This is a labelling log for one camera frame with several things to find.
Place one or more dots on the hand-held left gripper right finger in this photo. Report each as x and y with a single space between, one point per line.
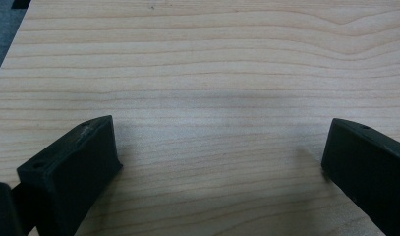
368 170

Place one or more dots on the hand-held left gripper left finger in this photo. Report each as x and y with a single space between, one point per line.
69 177

